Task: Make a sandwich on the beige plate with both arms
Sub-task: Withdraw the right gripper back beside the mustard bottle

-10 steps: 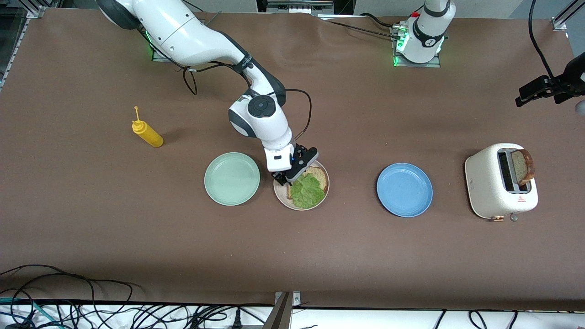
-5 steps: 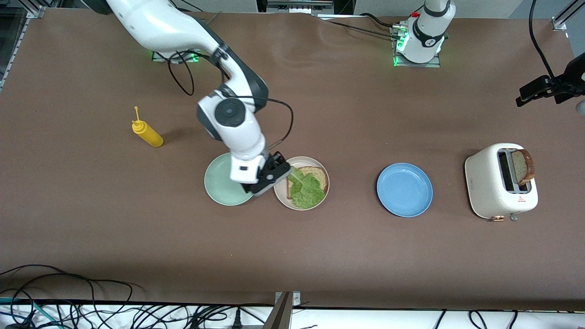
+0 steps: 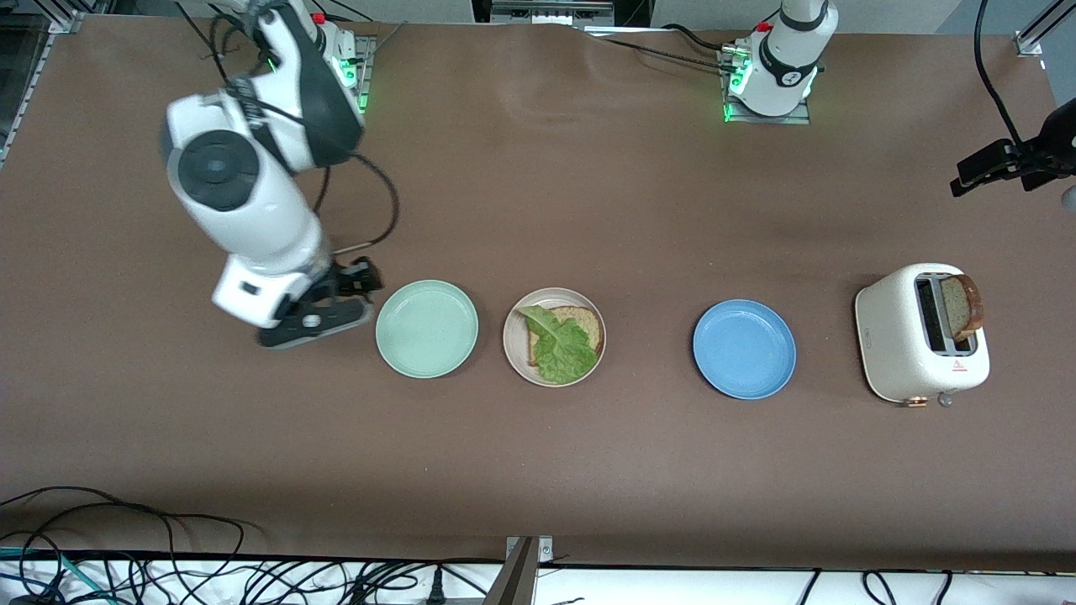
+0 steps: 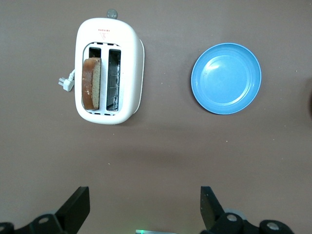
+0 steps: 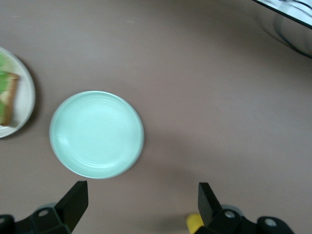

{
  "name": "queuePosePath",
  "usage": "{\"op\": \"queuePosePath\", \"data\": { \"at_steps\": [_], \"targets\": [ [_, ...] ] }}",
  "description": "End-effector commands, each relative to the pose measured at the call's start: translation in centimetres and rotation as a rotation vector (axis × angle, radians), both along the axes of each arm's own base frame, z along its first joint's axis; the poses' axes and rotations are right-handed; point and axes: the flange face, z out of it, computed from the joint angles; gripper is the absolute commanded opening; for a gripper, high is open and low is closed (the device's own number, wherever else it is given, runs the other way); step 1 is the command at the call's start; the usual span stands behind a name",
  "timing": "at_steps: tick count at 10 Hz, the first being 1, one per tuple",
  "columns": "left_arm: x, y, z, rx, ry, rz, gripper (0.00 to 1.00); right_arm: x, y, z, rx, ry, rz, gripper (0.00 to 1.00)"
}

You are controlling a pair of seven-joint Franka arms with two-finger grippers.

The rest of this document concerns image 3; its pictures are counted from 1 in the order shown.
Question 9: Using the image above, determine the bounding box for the beige plate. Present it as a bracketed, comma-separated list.
[503, 287, 608, 388]

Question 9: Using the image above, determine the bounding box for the green lettuce leaf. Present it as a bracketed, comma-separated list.
[516, 304, 599, 386]

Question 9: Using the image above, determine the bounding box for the brown bread slice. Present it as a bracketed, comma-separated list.
[528, 306, 606, 367]
[939, 274, 984, 342]

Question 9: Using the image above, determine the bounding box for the mint green plate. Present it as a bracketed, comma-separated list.
[375, 280, 480, 380]

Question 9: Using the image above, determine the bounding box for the blue plate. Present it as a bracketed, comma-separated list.
[693, 299, 798, 401]

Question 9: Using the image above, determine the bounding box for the white two-slot toaster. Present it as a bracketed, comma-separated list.
[854, 263, 991, 409]

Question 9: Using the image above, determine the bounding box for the black and silver control box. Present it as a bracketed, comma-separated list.
[471, 0, 652, 30]

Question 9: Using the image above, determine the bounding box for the dark metal profile bar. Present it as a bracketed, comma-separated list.
[482, 538, 539, 605]

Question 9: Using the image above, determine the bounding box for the grey metal base plate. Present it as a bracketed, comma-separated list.
[336, 35, 376, 115]
[721, 46, 812, 125]

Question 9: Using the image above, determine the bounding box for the small metal bracket plate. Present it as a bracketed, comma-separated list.
[504, 535, 556, 566]

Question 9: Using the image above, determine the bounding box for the black braided cable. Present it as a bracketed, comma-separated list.
[599, 34, 732, 72]

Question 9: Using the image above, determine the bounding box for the teal cable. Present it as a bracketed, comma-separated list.
[0, 546, 114, 605]

